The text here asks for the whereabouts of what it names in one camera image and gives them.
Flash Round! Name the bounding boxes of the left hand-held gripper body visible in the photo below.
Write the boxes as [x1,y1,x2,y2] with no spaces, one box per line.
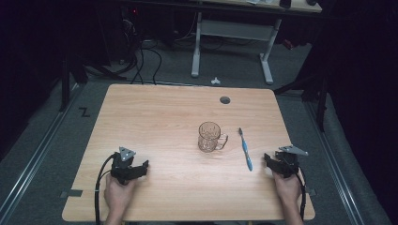
[110,145,148,186]

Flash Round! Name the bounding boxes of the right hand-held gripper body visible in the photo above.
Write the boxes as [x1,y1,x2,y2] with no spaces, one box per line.
[271,144,310,179]

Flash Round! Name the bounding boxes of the blue toothbrush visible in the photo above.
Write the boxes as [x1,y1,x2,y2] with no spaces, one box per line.
[237,127,253,173]

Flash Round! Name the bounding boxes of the clear glass mug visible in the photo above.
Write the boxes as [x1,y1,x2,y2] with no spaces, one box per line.
[197,121,229,154]

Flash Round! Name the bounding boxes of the person's right hand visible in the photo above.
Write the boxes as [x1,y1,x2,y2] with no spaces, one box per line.
[271,169,303,207]

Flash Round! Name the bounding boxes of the person's left hand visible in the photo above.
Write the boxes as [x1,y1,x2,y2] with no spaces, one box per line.
[103,172,137,218]

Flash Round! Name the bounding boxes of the black metal stand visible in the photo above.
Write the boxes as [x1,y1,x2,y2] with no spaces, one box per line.
[272,69,329,133]
[58,54,89,113]

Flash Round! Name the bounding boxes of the white-legged background desk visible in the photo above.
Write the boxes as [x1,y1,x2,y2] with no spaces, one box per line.
[190,0,323,85]

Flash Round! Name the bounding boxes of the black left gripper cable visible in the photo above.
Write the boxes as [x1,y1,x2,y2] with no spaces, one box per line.
[94,153,115,225]

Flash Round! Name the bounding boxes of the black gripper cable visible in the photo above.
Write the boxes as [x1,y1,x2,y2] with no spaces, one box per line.
[94,153,115,225]
[294,168,307,220]

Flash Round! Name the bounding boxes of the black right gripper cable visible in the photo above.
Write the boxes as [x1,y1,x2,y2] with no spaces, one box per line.
[294,168,307,220]

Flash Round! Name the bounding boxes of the metal floor rail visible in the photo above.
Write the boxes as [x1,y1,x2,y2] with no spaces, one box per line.
[0,82,83,221]
[303,101,366,225]

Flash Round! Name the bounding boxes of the black floor cables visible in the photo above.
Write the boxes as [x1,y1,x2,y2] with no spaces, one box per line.
[120,38,163,85]

